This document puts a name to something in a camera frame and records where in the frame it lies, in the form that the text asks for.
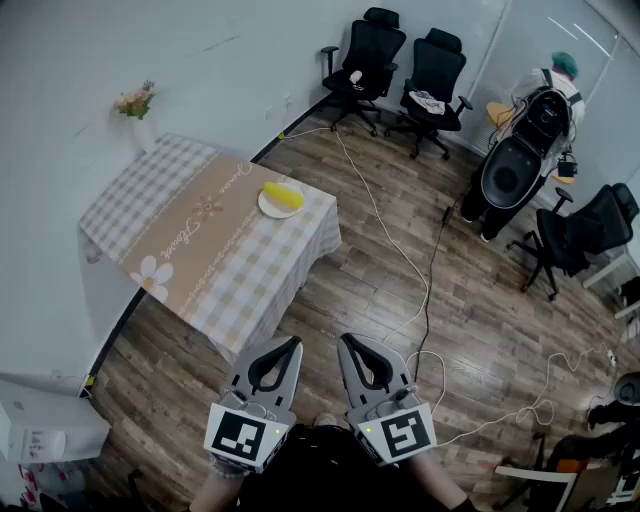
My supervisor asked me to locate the person's right forearm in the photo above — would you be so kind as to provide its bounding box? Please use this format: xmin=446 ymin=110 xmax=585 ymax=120
xmin=399 ymin=449 xmax=471 ymax=512

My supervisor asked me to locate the white plate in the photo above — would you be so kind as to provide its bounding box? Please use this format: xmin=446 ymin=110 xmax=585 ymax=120
xmin=257 ymin=182 xmax=306 ymax=220

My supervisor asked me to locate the crumpled light cloth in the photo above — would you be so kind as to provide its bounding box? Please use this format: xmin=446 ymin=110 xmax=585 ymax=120
xmin=408 ymin=89 xmax=447 ymax=117

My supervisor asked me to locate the person's left forearm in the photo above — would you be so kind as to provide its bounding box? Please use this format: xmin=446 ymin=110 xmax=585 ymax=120
xmin=188 ymin=469 xmax=246 ymax=512

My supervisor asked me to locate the white desk frame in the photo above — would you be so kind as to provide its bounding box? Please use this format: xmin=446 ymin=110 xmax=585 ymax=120
xmin=582 ymin=252 xmax=640 ymax=321

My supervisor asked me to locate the pearl bracelet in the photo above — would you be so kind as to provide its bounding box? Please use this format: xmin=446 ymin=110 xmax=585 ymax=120
xmin=212 ymin=458 xmax=247 ymax=482

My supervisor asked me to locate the white red plastic bag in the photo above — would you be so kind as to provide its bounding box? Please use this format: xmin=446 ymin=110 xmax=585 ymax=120
xmin=18 ymin=460 xmax=89 ymax=501

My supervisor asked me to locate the white cabinet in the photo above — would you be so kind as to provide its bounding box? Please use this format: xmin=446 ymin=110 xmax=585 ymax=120
xmin=0 ymin=378 xmax=112 ymax=464

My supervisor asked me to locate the white vase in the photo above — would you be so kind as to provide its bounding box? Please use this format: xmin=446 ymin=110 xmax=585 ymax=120
xmin=130 ymin=117 xmax=157 ymax=154

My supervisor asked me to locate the black cable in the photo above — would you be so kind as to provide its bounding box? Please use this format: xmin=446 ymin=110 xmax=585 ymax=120
xmin=412 ymin=182 xmax=474 ymax=384

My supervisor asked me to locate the person's black clothing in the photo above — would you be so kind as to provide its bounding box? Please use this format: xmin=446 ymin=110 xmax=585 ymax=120
xmin=234 ymin=422 xmax=481 ymax=512

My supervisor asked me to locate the round wooden table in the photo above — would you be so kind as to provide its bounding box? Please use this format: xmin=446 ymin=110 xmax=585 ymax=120
xmin=486 ymin=102 xmax=516 ymax=129

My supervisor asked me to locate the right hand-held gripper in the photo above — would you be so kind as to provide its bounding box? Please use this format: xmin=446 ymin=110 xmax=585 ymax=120
xmin=336 ymin=333 xmax=439 ymax=469

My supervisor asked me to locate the checkered beige tablecloth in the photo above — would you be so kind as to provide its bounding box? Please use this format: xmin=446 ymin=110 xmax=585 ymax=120
xmin=78 ymin=132 xmax=344 ymax=364

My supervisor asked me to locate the black office chair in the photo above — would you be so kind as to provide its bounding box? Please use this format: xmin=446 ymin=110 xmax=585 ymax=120
xmin=506 ymin=182 xmax=640 ymax=302
xmin=383 ymin=27 xmax=475 ymax=161
xmin=319 ymin=6 xmax=407 ymax=139

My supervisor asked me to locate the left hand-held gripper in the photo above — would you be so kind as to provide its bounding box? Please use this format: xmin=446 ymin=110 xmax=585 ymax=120
xmin=203 ymin=335 xmax=305 ymax=475

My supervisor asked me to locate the pink flower bouquet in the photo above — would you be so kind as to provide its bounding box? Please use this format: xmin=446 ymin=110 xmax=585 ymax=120
xmin=112 ymin=78 xmax=159 ymax=121

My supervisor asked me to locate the yellow corn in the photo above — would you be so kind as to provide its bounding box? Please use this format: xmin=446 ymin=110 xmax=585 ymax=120
xmin=262 ymin=181 xmax=305 ymax=210

